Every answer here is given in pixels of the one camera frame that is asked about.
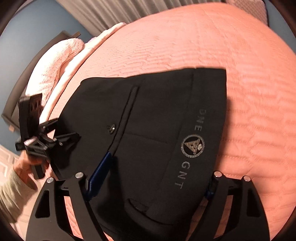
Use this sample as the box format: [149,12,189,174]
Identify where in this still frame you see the grey curtain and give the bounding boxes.
[57,0,228,38]

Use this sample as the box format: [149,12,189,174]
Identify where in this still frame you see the pink bed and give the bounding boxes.
[14,2,296,241]

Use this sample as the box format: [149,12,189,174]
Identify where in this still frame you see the white door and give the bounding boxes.
[0,144,24,183]

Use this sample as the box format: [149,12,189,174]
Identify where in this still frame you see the white dotted pillow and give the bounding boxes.
[25,38,85,103]

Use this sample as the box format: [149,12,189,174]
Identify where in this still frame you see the person's left forearm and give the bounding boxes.
[0,169,39,224]

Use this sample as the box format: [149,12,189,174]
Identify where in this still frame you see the light pink folded blanket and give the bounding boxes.
[46,22,127,107]

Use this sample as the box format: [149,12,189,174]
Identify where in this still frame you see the dark headboard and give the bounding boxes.
[1,31,70,127]

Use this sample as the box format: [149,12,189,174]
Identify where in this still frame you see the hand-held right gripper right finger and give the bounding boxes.
[185,171,271,241]

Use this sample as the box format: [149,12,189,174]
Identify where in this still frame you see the person's left hand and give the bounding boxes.
[13,157,50,186]

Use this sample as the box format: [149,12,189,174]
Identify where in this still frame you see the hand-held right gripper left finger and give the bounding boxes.
[25,152,114,241]

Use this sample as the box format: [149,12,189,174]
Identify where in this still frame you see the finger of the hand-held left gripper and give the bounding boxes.
[40,117,59,131]
[47,132,81,149]

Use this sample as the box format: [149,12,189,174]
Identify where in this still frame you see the black pants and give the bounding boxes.
[47,67,228,241]

